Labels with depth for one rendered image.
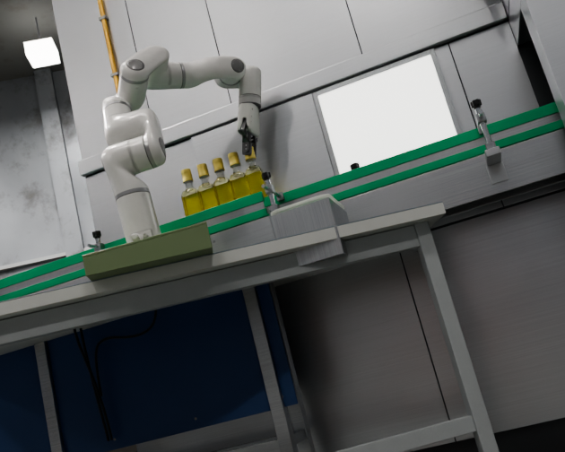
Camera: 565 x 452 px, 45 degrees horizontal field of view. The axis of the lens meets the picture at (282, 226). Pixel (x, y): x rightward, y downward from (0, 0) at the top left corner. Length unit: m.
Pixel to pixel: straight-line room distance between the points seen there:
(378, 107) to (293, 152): 0.32
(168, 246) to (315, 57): 1.05
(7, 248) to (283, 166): 10.35
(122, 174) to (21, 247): 10.56
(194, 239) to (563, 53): 1.07
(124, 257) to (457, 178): 0.97
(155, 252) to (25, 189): 11.01
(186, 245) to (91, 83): 1.27
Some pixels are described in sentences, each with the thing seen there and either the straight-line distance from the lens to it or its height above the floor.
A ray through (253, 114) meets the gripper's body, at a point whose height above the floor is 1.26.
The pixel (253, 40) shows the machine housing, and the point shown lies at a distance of 2.57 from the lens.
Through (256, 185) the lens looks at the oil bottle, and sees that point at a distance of 2.19.
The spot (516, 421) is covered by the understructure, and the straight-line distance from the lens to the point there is 2.21.
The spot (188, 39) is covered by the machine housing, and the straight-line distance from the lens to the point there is 2.68.
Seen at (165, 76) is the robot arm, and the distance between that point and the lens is 2.20.
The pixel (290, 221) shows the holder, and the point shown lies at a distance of 1.81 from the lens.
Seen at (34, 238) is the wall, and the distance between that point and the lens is 12.38.
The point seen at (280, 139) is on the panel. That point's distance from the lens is 2.37.
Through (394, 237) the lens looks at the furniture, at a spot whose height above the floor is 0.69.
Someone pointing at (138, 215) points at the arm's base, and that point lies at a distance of 1.83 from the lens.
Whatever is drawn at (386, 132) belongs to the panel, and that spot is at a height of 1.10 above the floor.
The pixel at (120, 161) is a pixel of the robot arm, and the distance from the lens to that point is 1.88.
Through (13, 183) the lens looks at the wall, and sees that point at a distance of 12.76.
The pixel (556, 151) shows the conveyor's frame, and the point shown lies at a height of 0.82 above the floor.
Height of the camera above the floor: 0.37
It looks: 13 degrees up
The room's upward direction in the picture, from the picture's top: 14 degrees counter-clockwise
